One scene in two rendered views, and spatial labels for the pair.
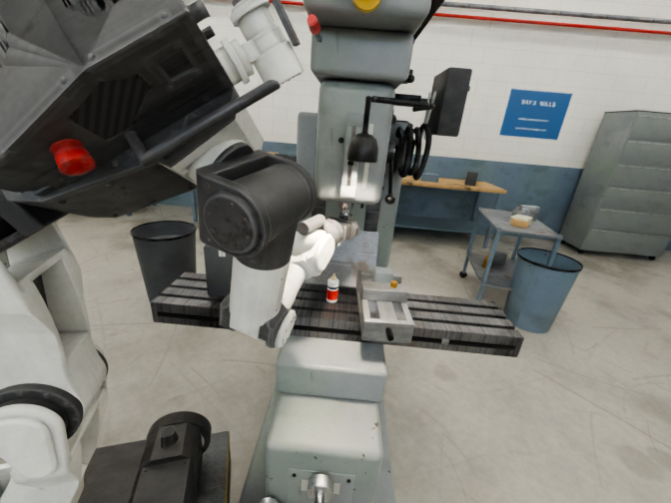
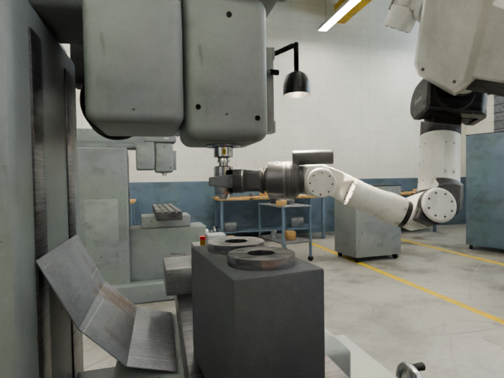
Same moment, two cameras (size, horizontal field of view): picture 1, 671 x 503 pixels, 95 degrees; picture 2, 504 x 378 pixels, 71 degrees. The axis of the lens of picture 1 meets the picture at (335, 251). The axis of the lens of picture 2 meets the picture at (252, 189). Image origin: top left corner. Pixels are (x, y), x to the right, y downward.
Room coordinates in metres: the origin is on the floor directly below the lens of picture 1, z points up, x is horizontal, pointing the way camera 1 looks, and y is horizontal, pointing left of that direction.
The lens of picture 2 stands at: (1.13, 0.83, 1.23)
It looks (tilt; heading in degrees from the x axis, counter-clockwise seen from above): 2 degrees down; 254
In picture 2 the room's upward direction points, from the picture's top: 1 degrees counter-clockwise
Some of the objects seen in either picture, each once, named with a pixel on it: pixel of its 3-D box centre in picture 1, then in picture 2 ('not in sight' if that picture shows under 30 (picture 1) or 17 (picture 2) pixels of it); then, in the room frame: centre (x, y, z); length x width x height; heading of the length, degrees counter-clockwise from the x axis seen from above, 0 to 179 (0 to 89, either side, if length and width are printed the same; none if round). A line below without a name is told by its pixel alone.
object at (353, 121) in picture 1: (350, 157); (265, 91); (0.86, -0.02, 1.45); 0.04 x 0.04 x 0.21; 89
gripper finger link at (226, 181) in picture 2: not in sight; (221, 181); (0.98, 0.01, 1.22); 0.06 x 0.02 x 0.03; 157
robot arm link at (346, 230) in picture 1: (333, 232); (260, 181); (0.88, 0.01, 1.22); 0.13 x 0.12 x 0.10; 67
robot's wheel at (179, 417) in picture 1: (179, 438); not in sight; (0.71, 0.47, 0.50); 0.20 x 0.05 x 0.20; 107
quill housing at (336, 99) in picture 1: (351, 144); (220, 79); (0.97, -0.02, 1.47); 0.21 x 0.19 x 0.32; 89
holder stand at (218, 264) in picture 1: (242, 263); (248, 314); (1.00, 0.34, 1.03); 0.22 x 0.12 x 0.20; 96
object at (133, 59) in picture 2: not in sight; (137, 74); (1.16, -0.03, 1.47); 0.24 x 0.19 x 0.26; 89
